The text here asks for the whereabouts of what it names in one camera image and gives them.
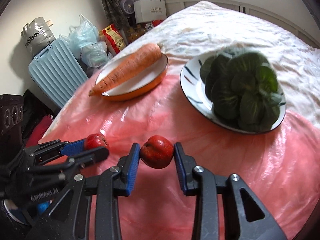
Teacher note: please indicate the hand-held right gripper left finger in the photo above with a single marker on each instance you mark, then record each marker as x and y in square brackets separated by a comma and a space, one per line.
[132, 170]

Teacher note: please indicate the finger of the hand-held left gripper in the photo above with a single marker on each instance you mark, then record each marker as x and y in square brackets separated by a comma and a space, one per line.
[92, 155]
[73, 147]

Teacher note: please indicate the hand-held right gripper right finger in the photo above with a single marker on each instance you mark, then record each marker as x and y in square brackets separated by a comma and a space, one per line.
[180, 167]

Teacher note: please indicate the red apple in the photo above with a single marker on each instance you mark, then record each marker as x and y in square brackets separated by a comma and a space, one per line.
[157, 151]
[96, 141]

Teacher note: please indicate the person's left hand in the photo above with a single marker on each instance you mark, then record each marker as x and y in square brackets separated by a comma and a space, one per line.
[10, 172]

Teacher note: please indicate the blue slipper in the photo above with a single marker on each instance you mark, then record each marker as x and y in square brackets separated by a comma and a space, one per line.
[42, 206]

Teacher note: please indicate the navy shoe with white sole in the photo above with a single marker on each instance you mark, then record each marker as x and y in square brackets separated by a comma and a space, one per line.
[13, 211]

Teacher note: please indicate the red cloth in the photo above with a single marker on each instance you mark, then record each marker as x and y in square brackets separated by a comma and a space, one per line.
[41, 127]

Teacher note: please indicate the black bag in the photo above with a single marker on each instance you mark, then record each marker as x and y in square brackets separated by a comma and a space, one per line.
[33, 102]

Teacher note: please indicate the pink plastic sheet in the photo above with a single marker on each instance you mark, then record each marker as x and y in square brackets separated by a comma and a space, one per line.
[250, 167]

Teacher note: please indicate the black speaker box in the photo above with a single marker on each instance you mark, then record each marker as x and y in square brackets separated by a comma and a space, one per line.
[11, 113]

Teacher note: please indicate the light blue ribbed suitcase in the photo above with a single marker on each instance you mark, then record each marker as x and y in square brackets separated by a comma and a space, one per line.
[55, 75]

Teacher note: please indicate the white striped plate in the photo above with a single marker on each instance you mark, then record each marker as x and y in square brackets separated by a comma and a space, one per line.
[195, 92]

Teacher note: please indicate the orange enamel plate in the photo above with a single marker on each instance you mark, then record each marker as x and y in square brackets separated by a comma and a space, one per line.
[140, 90]

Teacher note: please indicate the clear plastic bag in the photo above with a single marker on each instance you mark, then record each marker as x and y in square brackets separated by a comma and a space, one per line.
[93, 53]

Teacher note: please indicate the green leafy vegetable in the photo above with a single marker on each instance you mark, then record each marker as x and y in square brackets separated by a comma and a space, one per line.
[240, 92]

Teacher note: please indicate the carrot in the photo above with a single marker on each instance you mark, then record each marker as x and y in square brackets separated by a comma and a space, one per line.
[130, 65]

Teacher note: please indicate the pale blue plastic bag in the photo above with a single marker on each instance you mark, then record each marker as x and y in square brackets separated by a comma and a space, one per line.
[80, 35]

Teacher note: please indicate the red and yellow rice bag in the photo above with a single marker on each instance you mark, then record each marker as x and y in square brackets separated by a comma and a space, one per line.
[113, 38]

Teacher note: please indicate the grey printed sack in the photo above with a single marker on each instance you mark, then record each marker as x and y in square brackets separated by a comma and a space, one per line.
[37, 33]

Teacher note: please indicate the yellow cooking oil bottle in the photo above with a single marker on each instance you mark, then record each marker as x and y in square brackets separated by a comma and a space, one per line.
[136, 31]

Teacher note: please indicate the red and white package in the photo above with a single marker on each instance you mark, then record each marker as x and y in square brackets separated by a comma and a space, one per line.
[153, 24]

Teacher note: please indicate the checked hanging scarf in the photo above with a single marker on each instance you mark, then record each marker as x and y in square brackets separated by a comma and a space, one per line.
[108, 2]

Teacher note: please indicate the purple fan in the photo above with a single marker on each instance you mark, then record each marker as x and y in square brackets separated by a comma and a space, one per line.
[127, 5]

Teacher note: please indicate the white paper shopping bag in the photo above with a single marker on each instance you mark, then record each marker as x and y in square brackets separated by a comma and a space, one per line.
[150, 10]

